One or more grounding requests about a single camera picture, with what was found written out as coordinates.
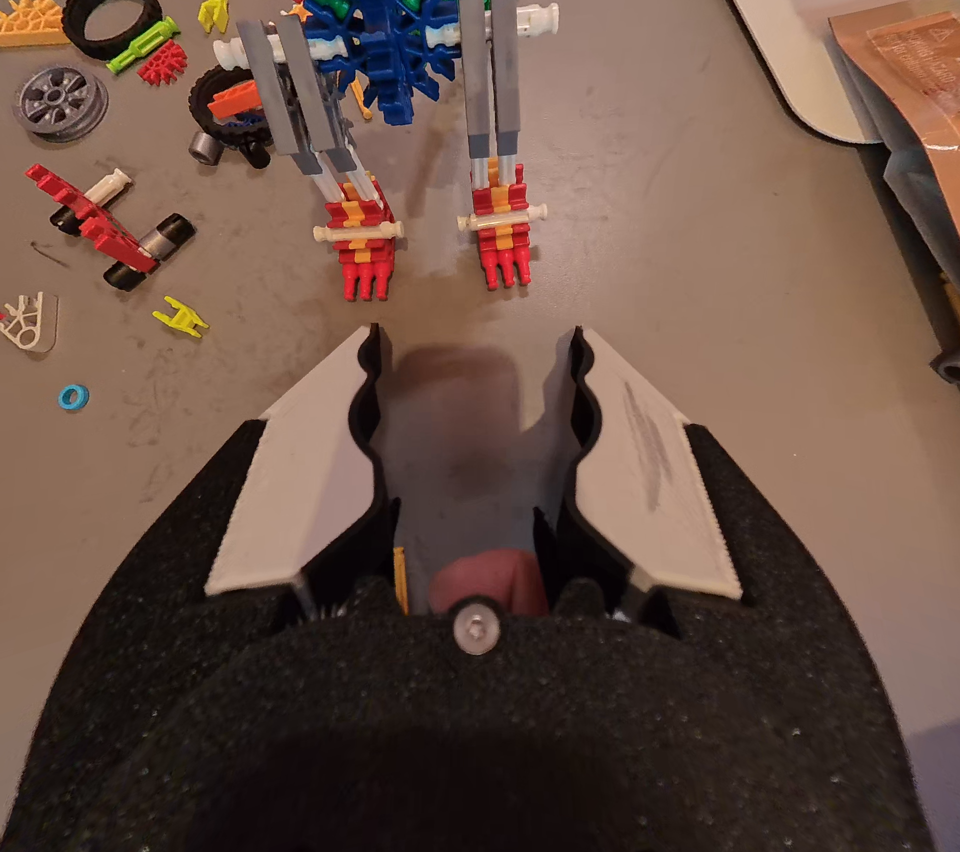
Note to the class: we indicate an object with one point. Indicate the person's right hand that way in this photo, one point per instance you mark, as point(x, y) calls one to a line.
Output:
point(487, 578)

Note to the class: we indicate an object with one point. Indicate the black toy tire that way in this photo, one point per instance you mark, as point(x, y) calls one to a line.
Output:
point(196, 102)
point(73, 23)

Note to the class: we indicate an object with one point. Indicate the red snowflake connector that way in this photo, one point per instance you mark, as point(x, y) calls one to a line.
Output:
point(161, 64)

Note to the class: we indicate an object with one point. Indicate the yellow-green clip piece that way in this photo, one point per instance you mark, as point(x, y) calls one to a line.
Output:
point(214, 12)
point(180, 318)

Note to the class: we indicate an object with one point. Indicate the red toy axle assembly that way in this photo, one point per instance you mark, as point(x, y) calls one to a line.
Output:
point(112, 233)

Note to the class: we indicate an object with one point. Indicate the yellow half-circle connector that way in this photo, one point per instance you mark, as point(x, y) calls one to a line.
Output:
point(34, 23)

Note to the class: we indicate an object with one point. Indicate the grey spacer piece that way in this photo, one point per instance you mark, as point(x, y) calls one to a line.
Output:
point(949, 370)
point(202, 148)

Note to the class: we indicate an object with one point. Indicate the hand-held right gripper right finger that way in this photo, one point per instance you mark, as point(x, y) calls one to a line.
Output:
point(660, 492)

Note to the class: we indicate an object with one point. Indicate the small orange connector piece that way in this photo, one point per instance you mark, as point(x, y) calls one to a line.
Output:
point(298, 12)

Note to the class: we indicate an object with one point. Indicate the grey spoked toy wheel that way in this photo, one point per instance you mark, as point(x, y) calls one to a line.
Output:
point(60, 102)

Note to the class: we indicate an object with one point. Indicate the short yellow rod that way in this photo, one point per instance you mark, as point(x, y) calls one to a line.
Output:
point(361, 100)

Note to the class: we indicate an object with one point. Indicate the colourful construction toy dinosaur model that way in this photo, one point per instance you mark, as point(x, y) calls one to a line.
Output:
point(382, 34)

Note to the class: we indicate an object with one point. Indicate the printed toy packaging bag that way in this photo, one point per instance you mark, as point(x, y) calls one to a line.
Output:
point(900, 64)

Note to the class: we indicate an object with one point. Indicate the thin yellow rod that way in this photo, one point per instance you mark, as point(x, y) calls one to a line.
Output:
point(401, 578)

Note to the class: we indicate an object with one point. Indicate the blue connector piece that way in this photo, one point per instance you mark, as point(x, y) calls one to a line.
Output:
point(244, 124)

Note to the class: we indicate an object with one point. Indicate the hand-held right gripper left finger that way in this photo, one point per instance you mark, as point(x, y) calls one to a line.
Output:
point(300, 492)

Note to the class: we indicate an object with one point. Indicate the black ball connector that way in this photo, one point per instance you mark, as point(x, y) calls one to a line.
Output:
point(256, 154)

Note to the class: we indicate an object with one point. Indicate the lime green rod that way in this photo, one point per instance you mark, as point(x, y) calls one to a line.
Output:
point(142, 46)

